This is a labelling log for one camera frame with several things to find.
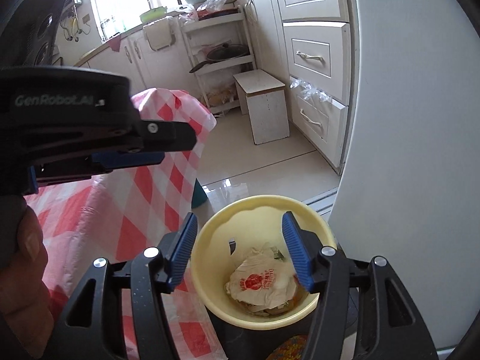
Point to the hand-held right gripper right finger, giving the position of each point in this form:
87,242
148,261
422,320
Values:
298,251

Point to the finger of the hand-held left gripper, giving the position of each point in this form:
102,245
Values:
127,160
168,135

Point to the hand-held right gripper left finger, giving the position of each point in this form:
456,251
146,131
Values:
183,251

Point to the white red-printed plastic bag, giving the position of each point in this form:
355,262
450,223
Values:
262,281

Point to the yellow waste bin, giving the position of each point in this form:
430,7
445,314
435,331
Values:
240,210

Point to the person's left hand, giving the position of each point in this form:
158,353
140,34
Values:
30,247

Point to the red checked tablecloth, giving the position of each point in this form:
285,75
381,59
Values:
157,195

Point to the teal table leg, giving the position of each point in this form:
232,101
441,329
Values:
198,197

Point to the white door base cabinets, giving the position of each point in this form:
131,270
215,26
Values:
135,63

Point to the pink triangular cloth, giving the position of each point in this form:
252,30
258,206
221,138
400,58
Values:
116,43

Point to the colourful woven cushion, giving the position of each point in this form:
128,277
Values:
288,348

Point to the white cabinet door hanger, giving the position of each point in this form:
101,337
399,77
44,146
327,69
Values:
159,35

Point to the dark frying pan with lid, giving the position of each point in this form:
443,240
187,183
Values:
227,52

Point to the white wooden step stool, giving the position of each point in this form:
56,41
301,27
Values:
268,116

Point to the white slim storage rack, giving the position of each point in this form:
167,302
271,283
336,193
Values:
240,61

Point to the bright green basin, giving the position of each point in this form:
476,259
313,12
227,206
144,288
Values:
153,14

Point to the white and red shopping bag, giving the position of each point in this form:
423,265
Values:
189,13

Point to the dark red tray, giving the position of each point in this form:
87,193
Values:
217,13

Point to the kitchen window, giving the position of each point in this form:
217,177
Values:
123,0

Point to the chrome kitchen faucet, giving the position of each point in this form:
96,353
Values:
149,3

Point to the clear bag on drawer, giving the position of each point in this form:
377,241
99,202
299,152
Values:
311,92

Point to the white four-drawer base cabinet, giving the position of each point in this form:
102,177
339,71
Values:
311,56

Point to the white refrigerator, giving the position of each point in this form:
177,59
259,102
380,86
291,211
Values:
412,120

